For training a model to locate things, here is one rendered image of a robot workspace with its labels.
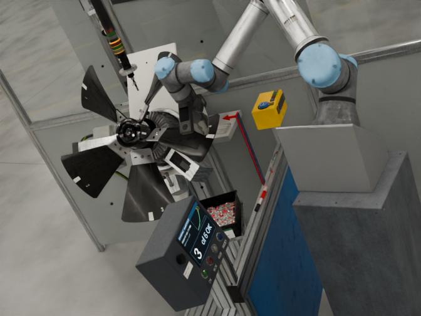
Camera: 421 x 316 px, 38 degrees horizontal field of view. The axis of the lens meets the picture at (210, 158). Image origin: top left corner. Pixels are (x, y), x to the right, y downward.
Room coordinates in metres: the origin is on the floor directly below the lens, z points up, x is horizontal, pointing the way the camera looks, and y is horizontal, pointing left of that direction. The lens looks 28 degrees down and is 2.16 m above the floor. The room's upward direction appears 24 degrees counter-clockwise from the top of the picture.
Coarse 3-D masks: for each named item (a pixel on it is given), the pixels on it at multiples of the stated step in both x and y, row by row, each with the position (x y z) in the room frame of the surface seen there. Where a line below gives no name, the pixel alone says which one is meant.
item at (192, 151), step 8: (216, 120) 2.11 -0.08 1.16; (168, 128) 2.20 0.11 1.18; (176, 128) 2.18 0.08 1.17; (216, 128) 2.07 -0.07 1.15; (160, 136) 2.16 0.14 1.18; (168, 136) 2.15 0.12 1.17; (176, 136) 2.13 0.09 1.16; (184, 136) 2.11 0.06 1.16; (192, 136) 2.09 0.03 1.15; (200, 136) 2.07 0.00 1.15; (168, 144) 2.10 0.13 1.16; (176, 144) 2.09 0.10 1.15; (184, 144) 2.07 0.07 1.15; (192, 144) 2.05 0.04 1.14; (200, 144) 2.04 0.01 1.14; (208, 144) 2.02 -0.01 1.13; (184, 152) 2.04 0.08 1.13; (192, 152) 2.02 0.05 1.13; (200, 152) 2.01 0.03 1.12; (200, 160) 1.98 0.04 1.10
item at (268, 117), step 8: (264, 96) 2.34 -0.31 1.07; (280, 96) 2.30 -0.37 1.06; (256, 104) 2.30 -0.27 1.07; (256, 112) 2.24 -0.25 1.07; (264, 112) 2.22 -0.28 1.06; (272, 112) 2.21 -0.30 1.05; (280, 112) 2.25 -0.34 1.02; (256, 120) 2.24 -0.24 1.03; (264, 120) 2.23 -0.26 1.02; (272, 120) 2.21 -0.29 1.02; (280, 120) 2.22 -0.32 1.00; (264, 128) 2.23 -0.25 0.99
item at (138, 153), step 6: (132, 150) 2.20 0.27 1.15; (138, 150) 2.21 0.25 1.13; (144, 150) 2.21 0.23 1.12; (150, 150) 2.22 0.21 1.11; (132, 156) 2.19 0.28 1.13; (138, 156) 2.20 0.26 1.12; (144, 156) 2.20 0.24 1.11; (150, 156) 2.20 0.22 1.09; (132, 162) 2.17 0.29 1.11; (138, 162) 2.18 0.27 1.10; (144, 162) 2.18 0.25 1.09; (150, 162) 2.19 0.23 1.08
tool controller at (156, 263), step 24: (168, 216) 1.49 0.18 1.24; (192, 216) 1.45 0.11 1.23; (168, 240) 1.36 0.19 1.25; (192, 240) 1.39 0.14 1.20; (216, 240) 1.46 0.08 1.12; (144, 264) 1.33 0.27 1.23; (168, 264) 1.29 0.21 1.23; (192, 264) 1.34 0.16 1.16; (216, 264) 1.39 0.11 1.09; (168, 288) 1.31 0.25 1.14; (192, 288) 1.28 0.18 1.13
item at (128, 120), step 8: (128, 120) 2.23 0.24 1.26; (136, 120) 2.22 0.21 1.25; (152, 120) 2.30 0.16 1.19; (120, 128) 2.25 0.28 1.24; (128, 128) 2.23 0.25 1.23; (136, 128) 2.21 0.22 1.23; (144, 128) 2.21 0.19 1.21; (152, 128) 2.27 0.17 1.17; (120, 136) 2.23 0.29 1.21; (128, 136) 2.21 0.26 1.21; (136, 136) 2.19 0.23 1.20; (144, 136) 2.19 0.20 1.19; (120, 144) 2.21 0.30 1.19; (128, 144) 2.18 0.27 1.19; (136, 144) 2.17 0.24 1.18; (144, 144) 2.21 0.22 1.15; (152, 144) 2.24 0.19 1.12
